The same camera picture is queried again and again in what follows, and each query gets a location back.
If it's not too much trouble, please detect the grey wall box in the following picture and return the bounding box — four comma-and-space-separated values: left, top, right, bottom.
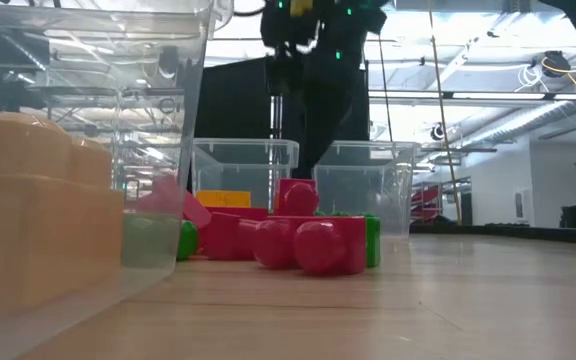
513, 188, 530, 220

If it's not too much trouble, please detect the yellow hanging cable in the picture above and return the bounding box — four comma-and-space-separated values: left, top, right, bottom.
426, 0, 464, 226

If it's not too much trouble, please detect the clear plastic bin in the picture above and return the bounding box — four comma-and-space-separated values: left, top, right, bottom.
0, 0, 234, 360
191, 138, 300, 211
312, 140, 422, 239

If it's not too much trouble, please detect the black ceiling cord reel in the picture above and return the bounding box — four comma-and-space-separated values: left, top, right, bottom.
531, 49, 576, 94
428, 122, 448, 143

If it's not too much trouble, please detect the large square yellow block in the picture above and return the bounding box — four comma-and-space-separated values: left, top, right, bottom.
195, 189, 253, 209

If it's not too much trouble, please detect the black aluminium table frame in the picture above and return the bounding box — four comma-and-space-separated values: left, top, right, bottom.
410, 222, 576, 247

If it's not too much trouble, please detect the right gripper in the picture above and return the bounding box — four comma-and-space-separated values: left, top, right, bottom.
261, 0, 364, 95

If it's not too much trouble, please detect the green toy building block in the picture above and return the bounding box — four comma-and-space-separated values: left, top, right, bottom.
120, 212, 201, 269
312, 209, 383, 269

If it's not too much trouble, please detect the silver ventilation duct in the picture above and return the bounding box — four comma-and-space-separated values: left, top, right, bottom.
460, 99, 576, 150

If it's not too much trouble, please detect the red storage rack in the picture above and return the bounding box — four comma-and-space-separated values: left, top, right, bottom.
410, 183, 443, 225

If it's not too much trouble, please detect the black looped cable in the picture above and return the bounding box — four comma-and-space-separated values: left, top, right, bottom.
376, 34, 395, 145

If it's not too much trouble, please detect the black folding screen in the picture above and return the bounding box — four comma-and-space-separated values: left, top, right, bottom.
192, 55, 371, 181

